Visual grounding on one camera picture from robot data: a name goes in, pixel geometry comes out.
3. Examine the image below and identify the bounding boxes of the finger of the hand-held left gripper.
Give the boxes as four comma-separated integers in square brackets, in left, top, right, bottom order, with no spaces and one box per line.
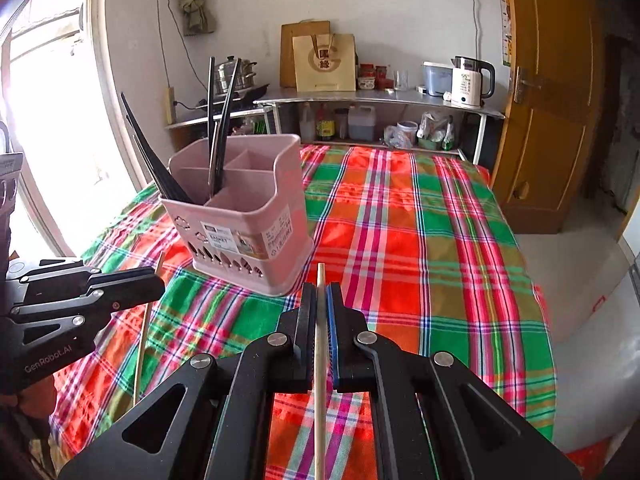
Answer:
[7,259,160,301]
[10,276,166,333]

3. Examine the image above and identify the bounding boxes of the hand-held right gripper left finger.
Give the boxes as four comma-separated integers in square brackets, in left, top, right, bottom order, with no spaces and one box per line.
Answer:
[59,282,317,480]

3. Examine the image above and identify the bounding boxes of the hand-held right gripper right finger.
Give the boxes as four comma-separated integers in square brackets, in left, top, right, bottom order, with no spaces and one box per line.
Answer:
[326,282,581,480]

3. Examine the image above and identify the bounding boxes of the light wooden chopstick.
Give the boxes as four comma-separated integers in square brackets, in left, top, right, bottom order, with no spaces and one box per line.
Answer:
[312,262,328,480]
[132,251,166,407]

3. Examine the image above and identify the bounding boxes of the pink plastic utensil holder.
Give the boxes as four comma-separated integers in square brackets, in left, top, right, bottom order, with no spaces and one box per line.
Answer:
[160,133,316,297]

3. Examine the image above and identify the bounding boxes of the person's left forearm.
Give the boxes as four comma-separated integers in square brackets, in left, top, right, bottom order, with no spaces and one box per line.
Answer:
[0,402,56,480]

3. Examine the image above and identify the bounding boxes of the person's left hand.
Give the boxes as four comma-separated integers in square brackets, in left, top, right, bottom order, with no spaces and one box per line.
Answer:
[12,377,57,413]

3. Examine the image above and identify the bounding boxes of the plaid tablecloth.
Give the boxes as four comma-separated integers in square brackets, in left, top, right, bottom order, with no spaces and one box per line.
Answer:
[50,144,558,480]

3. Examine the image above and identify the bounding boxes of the window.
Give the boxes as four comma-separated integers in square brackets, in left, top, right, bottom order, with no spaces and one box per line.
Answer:
[0,0,121,261]

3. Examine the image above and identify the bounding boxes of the white bottle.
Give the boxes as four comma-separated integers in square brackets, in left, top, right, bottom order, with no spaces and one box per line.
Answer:
[299,102,316,142]

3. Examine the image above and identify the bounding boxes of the clear plastic bag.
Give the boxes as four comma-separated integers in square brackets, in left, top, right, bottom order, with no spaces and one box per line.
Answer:
[384,125,413,150]

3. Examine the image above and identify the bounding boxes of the white plastic jug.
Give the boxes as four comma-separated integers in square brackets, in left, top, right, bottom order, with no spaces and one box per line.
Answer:
[347,105,376,142]

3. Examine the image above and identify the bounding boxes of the black cooktop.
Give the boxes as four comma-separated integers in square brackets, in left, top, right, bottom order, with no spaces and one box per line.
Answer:
[207,84,271,103]

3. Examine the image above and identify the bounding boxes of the steel pot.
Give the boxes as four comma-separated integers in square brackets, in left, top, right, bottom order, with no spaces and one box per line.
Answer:
[214,56,258,92]

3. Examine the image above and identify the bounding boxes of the bag of packets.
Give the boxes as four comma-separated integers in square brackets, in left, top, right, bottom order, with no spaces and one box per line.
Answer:
[417,111,456,151]

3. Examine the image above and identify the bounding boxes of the metal shelf table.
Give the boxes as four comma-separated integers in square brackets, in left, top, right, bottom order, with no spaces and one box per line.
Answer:
[254,87,506,166]

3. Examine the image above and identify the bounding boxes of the red jars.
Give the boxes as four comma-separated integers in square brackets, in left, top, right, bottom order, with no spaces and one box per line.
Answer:
[357,63,391,91]

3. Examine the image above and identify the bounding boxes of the tan paper bag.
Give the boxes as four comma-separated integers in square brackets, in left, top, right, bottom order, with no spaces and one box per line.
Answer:
[292,34,357,92]

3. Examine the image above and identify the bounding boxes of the translucent blue container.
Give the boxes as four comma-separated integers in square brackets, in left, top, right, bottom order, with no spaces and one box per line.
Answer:
[421,61,453,97]

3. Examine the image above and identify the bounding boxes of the wooden door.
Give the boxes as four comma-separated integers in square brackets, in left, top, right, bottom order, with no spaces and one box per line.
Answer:
[492,0,608,235]

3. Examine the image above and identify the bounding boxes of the white electric kettle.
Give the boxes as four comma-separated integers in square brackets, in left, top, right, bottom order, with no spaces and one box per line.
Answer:
[450,56,496,108]

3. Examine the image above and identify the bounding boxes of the brass door handle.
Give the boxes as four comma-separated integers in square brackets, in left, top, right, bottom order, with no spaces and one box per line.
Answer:
[513,66,544,106]

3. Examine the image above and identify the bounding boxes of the wall calendar strip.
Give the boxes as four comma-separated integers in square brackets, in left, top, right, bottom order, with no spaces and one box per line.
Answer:
[497,0,513,68]

